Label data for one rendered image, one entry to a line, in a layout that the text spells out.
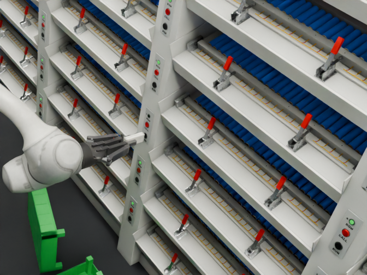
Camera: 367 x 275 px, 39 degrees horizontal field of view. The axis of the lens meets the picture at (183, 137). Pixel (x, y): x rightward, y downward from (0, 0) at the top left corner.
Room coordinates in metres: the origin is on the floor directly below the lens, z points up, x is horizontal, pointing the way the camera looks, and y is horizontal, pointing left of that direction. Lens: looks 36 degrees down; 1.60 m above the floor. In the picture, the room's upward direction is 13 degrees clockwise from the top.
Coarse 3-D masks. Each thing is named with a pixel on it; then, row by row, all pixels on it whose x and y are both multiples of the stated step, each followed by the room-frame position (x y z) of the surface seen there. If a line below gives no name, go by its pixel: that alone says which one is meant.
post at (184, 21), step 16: (160, 0) 1.35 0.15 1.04; (176, 0) 1.30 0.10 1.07; (160, 16) 1.34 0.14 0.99; (176, 16) 1.30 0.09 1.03; (192, 16) 1.32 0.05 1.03; (160, 32) 1.33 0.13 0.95; (176, 32) 1.29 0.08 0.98; (160, 48) 1.32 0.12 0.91; (176, 80) 1.31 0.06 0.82; (144, 96) 1.35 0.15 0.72; (160, 96) 1.30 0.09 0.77; (144, 112) 1.34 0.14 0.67; (160, 112) 1.29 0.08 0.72; (160, 128) 1.29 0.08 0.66; (144, 144) 1.32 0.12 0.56; (160, 144) 1.30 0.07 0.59; (144, 176) 1.30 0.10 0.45; (128, 192) 1.34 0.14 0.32; (144, 192) 1.29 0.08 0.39; (128, 224) 1.32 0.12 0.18; (144, 224) 1.31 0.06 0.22; (128, 240) 1.31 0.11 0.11; (128, 256) 1.30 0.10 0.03
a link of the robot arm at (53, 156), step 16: (0, 96) 1.04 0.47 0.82; (16, 112) 1.01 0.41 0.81; (32, 112) 1.02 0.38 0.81; (32, 128) 0.99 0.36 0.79; (48, 128) 1.00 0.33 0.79; (32, 144) 0.95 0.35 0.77; (48, 144) 0.95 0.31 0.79; (64, 144) 0.95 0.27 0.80; (32, 160) 0.94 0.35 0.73; (48, 160) 0.92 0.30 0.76; (64, 160) 0.92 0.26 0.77; (80, 160) 0.95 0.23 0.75; (48, 176) 0.92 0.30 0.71; (64, 176) 0.93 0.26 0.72
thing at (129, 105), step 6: (72, 48) 1.78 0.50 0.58; (66, 54) 1.77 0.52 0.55; (72, 54) 1.77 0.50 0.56; (78, 54) 1.75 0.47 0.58; (84, 60) 1.72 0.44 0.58; (84, 66) 1.71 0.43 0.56; (90, 66) 1.68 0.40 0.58; (90, 72) 1.67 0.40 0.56; (96, 72) 1.65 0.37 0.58; (96, 78) 1.64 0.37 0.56; (102, 78) 1.62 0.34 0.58; (108, 84) 1.59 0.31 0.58; (114, 90) 1.56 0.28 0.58; (120, 96) 1.53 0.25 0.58; (126, 102) 1.51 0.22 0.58; (132, 108) 1.48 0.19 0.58; (132, 114) 1.47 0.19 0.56; (138, 114) 1.45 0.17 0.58
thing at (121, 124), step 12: (48, 48) 1.76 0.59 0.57; (60, 48) 1.78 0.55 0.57; (60, 60) 1.75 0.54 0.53; (72, 60) 1.75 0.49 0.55; (60, 72) 1.72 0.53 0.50; (84, 72) 1.68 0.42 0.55; (72, 84) 1.65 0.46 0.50; (84, 84) 1.62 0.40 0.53; (96, 84) 1.62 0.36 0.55; (84, 96) 1.59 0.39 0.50; (96, 96) 1.56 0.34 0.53; (108, 96) 1.56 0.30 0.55; (96, 108) 1.53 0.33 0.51; (108, 108) 1.51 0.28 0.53; (108, 120) 1.47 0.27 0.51; (120, 120) 1.45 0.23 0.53; (120, 132) 1.42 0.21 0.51; (132, 132) 1.40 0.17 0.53
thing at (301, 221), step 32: (192, 96) 1.35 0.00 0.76; (192, 128) 1.23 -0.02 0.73; (224, 128) 1.21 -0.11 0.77; (224, 160) 1.12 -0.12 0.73; (256, 160) 1.10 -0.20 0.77; (256, 192) 1.03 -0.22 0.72; (288, 192) 1.02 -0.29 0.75; (320, 192) 1.03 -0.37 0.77; (288, 224) 0.94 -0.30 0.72; (320, 224) 0.94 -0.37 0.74
